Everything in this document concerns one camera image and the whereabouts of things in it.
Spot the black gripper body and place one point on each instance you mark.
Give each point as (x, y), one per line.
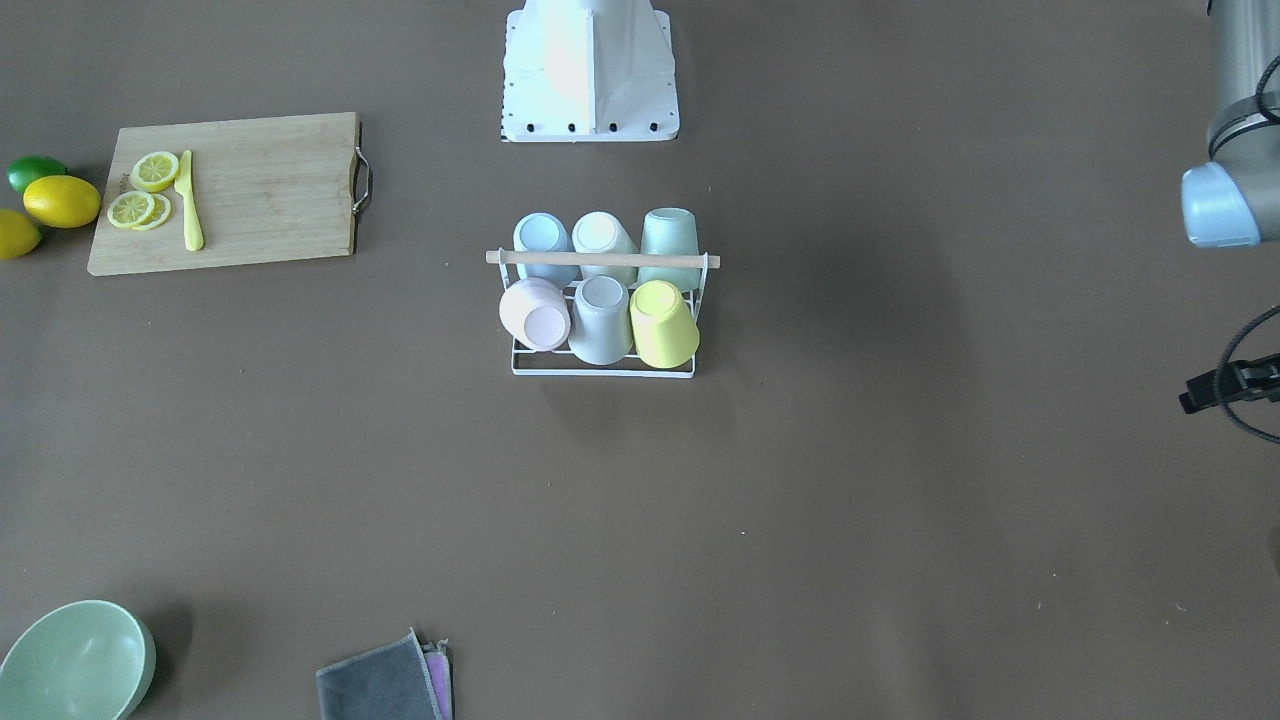
(1243, 381)

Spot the green plastic cup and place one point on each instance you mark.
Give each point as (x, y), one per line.
(670, 231)

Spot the pink plastic cup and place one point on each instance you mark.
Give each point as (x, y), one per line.
(534, 312)

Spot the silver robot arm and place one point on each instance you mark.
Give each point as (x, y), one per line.
(1231, 201)

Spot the yellow plastic cup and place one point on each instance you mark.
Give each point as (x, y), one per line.
(665, 334)

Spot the grey plastic cup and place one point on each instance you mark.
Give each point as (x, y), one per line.
(601, 332)

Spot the white plastic cup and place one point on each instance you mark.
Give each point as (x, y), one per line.
(601, 233)

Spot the light blue plastic cup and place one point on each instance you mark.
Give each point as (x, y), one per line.
(542, 232)

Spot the grey folded cloth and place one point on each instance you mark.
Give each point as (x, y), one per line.
(407, 679)

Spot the bamboo cutting board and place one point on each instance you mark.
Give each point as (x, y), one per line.
(266, 190)

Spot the yellow plastic knife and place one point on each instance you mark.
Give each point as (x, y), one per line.
(193, 233)

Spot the lemon slice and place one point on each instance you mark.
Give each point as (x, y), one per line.
(155, 172)
(139, 211)

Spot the green ceramic bowl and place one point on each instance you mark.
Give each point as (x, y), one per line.
(90, 659)

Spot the yellow lemon upper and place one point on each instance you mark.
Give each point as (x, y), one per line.
(62, 202)

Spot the yellow lemon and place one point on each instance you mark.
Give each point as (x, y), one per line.
(18, 234)
(62, 202)

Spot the yellow lemon lower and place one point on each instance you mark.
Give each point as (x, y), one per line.
(18, 234)

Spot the green lime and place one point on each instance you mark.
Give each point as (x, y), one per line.
(23, 171)

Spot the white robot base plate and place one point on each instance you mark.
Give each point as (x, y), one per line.
(589, 72)

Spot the white wire cup rack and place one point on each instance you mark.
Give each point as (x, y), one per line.
(524, 361)

